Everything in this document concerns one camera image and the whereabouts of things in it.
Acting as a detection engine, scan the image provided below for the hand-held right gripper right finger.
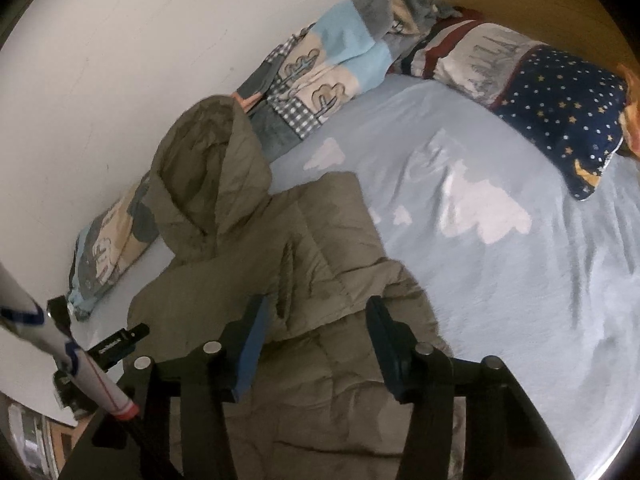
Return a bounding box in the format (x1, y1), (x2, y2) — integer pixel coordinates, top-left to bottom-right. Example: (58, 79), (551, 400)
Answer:
(365, 296), (576, 480)

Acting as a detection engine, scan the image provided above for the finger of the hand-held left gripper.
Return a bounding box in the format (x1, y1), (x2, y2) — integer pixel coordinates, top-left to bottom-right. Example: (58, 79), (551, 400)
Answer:
(46, 296), (71, 332)
(82, 323), (151, 362)

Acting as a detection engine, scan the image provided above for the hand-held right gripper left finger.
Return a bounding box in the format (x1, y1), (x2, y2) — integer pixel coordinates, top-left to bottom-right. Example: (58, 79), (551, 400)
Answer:
(60, 295), (273, 480)

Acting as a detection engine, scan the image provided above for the olive hooded puffer jacket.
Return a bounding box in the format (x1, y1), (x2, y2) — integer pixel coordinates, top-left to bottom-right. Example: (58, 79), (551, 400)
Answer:
(125, 94), (468, 480)

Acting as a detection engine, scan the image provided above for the light blue cloud bed sheet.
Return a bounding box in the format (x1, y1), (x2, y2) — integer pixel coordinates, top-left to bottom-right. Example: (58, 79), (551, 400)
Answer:
(70, 77), (640, 480)

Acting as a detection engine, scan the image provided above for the patchwork printed blanket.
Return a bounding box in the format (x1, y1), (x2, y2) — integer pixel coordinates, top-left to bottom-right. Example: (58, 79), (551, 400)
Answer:
(66, 0), (463, 322)

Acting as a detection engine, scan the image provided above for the star and tower print pillow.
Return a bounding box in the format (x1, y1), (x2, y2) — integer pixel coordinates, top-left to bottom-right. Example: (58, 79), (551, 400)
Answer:
(400, 7), (632, 202)

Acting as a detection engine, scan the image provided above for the orange plush toy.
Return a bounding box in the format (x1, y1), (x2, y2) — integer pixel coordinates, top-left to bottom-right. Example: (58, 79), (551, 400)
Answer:
(614, 60), (640, 162)

